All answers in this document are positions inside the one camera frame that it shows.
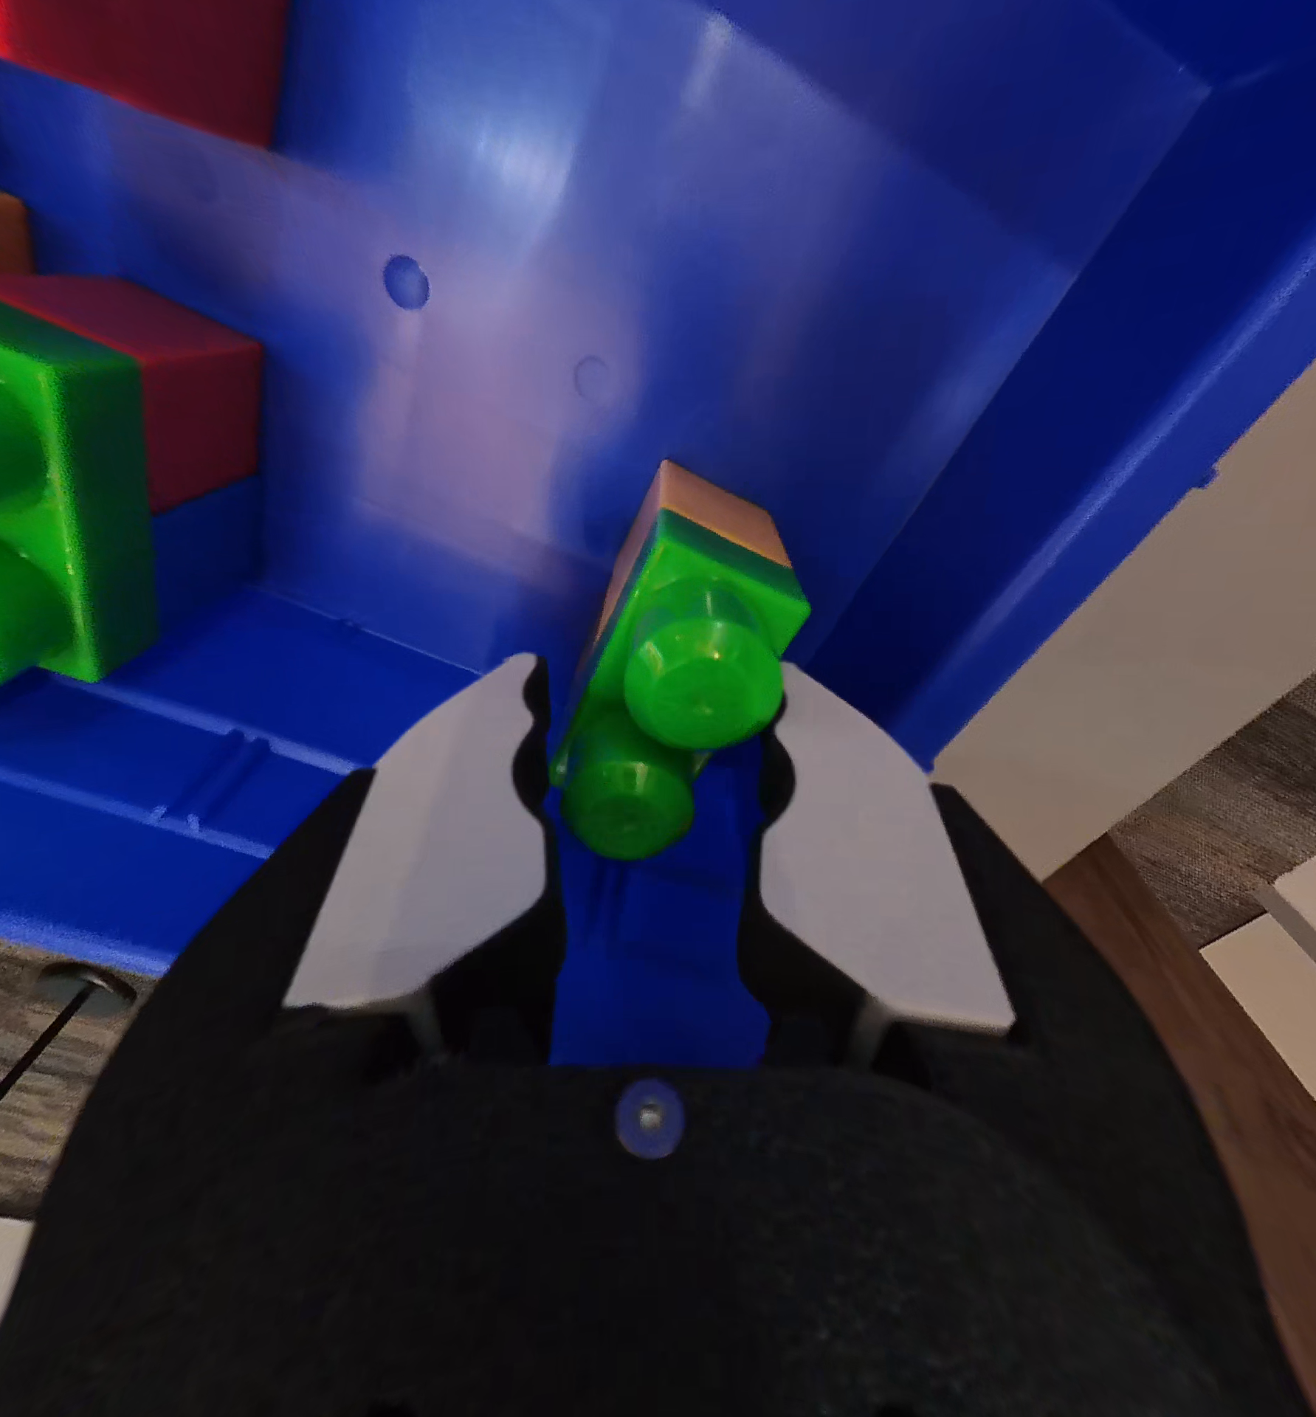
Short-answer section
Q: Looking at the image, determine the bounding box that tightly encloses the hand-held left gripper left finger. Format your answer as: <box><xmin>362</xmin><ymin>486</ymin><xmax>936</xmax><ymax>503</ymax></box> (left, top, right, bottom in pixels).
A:
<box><xmin>280</xmin><ymin>651</ymin><xmax>568</xmax><ymax>1067</ymax></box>

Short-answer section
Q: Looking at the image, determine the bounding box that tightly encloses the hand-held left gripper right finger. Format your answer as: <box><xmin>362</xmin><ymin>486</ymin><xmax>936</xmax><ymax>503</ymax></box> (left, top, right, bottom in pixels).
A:
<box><xmin>735</xmin><ymin>659</ymin><xmax>1015</xmax><ymax>1067</ymax></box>

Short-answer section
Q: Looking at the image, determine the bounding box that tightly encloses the green mega block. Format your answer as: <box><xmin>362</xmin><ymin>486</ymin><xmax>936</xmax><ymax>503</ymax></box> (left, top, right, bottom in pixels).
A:
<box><xmin>550</xmin><ymin>519</ymin><xmax>812</xmax><ymax>865</ymax></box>
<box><xmin>0</xmin><ymin>281</ymin><xmax>160</xmax><ymax>701</ymax></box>

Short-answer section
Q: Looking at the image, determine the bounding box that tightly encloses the red mega block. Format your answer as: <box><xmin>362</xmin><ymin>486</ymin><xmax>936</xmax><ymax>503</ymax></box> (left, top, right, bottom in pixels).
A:
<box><xmin>0</xmin><ymin>0</ymin><xmax>289</xmax><ymax>150</ymax></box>
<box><xmin>0</xmin><ymin>274</ymin><xmax>268</xmax><ymax>513</ymax></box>

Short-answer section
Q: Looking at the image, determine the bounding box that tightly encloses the blue plastic bin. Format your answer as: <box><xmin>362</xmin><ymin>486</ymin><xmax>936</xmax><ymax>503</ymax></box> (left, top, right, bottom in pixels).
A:
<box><xmin>0</xmin><ymin>0</ymin><xmax>1316</xmax><ymax>1070</ymax></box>

